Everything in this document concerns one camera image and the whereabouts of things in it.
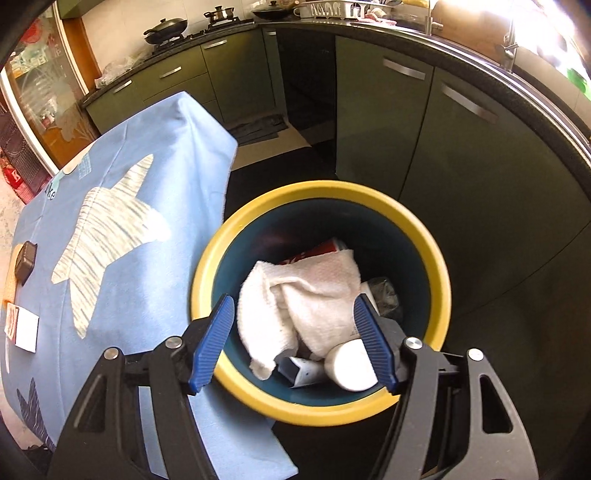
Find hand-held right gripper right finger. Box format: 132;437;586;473
353;292;541;480

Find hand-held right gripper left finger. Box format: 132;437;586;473
46;293;236;480

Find white labelled plastic bottle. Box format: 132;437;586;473
323;338;379;393

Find clear plastic wrapper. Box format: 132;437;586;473
360;276;404;321

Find white paper towel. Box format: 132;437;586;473
236;249;363;381

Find red soda can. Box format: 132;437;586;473
277;237;352;266

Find yellow rimmed bin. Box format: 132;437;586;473
191;180;452;428

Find white paper slip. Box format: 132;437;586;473
14;307;40;354

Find blue printed tablecloth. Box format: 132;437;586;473
0;91;298;480

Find small red printed packet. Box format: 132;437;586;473
4;302;19;340

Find dark square tin box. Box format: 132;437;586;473
14;240;38;283

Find orange mesh roll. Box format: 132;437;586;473
6;244;21;301

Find dark floor mat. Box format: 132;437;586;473
226;113;289;146

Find green kitchen cabinets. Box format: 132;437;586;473
83;18;591;301

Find red checkered apron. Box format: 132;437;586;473
0;157;33;204

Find purple checkered apron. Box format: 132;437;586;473
0;111;51;195

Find clear plastic bag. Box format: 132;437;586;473
95;53;148;88

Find glass sliding door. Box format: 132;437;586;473
0;9;102;171

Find gas stove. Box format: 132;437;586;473
148;18;254;54

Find black wok with lid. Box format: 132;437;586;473
143;17;190;45

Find tall steel faucet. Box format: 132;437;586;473
499;14;520;72

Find small steel pot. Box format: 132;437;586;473
204;6;236;25

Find green plastic container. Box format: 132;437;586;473
566;67;591;100

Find wooden cutting board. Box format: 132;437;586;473
434;0;509;47

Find white dish rack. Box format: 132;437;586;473
305;0;402;20

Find black pan with lid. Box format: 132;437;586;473
253;1;296;20

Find window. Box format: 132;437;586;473
508;0;591;93

